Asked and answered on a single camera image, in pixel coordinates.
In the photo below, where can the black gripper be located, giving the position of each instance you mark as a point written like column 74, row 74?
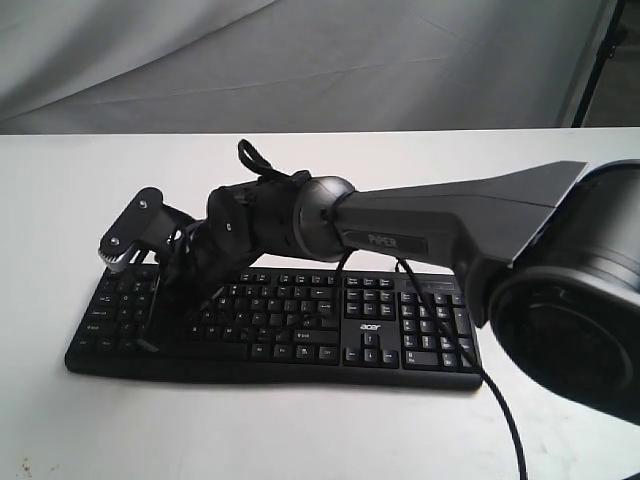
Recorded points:
column 201, row 256

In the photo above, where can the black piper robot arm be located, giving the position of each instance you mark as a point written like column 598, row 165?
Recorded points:
column 548, row 257

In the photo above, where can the grey backdrop cloth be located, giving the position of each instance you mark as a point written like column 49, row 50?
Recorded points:
column 71, row 67

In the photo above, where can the black stand pole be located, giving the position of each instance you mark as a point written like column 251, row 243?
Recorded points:
column 606, row 39

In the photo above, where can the black acer keyboard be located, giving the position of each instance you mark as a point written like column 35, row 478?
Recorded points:
column 291, row 326

